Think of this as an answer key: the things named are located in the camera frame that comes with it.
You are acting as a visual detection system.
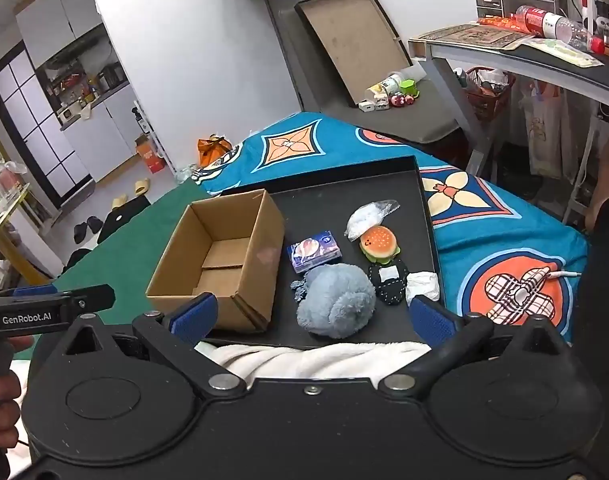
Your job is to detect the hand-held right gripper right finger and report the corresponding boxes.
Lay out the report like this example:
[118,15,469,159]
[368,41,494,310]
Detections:
[376,294,569,396]

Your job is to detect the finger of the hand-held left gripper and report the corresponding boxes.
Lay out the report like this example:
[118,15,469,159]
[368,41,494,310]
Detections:
[59,283,116,312]
[0,283,59,299]

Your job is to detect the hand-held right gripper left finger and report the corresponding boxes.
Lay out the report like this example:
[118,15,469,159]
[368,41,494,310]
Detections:
[59,291,250,397]

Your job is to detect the black rice ball plush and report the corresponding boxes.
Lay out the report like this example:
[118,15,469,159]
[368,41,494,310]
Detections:
[367,258,410,306]

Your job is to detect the brown cardboard box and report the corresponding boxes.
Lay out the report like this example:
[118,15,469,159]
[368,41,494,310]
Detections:
[145,189,286,335]

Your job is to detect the burger toy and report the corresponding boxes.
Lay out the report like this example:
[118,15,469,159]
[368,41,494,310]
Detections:
[359,225,401,264]

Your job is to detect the blue fluffy plush toy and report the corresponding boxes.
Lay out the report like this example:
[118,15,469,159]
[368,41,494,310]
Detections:
[290,263,377,338]

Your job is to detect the clear bag of white filling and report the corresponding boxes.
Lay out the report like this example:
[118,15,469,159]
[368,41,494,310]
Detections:
[345,199,400,241]

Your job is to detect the blue tissue pack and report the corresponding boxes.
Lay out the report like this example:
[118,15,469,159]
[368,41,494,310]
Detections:
[289,230,343,275]

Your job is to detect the black tray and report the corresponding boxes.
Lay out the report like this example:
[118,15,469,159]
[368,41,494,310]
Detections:
[199,155,443,351]

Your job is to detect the person's left hand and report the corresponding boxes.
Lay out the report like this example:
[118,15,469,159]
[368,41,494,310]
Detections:
[0,334,35,448]

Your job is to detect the black slippers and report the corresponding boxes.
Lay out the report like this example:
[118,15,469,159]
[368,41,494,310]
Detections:
[73,216,104,244]

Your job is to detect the green bed sheet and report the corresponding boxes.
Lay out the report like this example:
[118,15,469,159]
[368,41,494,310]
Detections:
[49,179,225,327]

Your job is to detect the yellow shelf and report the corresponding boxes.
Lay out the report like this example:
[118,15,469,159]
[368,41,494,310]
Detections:
[0,155,51,282]

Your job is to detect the black cloth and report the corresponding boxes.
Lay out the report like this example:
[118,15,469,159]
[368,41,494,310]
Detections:
[98,195,153,247]

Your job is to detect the blue printed blanket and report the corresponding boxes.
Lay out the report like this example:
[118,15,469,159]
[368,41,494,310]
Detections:
[192,112,593,346]

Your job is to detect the white fluffy towel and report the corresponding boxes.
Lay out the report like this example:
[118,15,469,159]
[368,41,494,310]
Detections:
[194,341,433,382]

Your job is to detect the orange carton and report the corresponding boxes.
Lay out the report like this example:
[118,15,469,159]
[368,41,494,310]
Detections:
[135,135,166,175]

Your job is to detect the white rack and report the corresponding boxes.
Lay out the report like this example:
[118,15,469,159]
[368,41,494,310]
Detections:
[132,100,178,184]

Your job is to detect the black framed sliding door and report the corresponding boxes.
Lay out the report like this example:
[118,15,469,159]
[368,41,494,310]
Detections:
[0,42,96,211]

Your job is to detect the orange bag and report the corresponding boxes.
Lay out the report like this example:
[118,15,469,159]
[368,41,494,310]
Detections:
[198,135,233,169]

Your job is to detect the white kitchen cabinet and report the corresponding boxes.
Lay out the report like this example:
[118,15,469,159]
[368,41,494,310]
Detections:
[14,0,152,182]

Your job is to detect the grey chair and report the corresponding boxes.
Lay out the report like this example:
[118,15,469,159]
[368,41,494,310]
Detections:
[272,5,470,144]

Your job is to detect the white plastic bags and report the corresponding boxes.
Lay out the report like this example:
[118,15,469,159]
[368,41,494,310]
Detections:
[525,82,593,179]

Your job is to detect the red basket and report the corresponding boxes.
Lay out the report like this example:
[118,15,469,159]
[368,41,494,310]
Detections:
[462,66,516,122]

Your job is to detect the white and green bottle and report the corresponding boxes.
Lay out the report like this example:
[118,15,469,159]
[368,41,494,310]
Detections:
[367,72,408,100]

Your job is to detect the grey desk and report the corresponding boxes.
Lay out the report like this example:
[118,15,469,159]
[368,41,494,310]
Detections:
[409,22,609,186]

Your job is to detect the brown patterned desk mat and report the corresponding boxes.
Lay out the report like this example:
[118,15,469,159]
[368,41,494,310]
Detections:
[417,24,533,51]

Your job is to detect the black tray lid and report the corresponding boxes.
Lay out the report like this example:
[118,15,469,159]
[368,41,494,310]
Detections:
[293,0,414,109]

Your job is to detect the green and yellow packet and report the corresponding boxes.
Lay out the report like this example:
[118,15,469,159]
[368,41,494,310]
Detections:
[522,37,605,69]

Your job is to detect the clear bottle with red label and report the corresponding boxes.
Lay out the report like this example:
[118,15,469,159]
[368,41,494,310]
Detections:
[515,5,606,56]

